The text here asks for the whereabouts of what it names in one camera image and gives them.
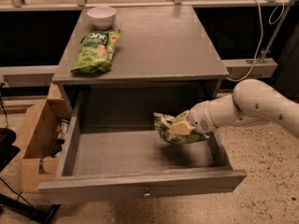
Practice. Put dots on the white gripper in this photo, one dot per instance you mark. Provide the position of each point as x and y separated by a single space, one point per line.
200 117

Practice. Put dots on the green jalapeno chip bag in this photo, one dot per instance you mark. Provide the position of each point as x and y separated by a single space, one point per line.
162 123

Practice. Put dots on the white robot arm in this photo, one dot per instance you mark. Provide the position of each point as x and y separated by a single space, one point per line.
252 103

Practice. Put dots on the grey open top drawer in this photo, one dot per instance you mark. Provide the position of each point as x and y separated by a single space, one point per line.
112 154

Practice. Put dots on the small metal drawer knob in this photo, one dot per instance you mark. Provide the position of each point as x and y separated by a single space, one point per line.
146 194

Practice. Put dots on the green chip bag left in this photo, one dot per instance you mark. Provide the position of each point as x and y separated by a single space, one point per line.
97 52

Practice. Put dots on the grey wooden cabinet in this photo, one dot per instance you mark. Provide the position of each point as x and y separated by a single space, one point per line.
163 58

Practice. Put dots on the white bottle in box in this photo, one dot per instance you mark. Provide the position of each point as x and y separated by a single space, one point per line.
61 137

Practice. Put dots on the slanted metal pole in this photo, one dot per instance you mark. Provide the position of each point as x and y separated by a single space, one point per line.
277 17

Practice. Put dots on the white ceramic bowl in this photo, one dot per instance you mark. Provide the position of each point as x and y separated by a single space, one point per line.
102 17

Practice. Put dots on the cardboard box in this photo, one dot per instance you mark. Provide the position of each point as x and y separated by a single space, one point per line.
37 137

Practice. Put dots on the metal railing frame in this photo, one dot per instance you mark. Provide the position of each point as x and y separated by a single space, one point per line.
24 75

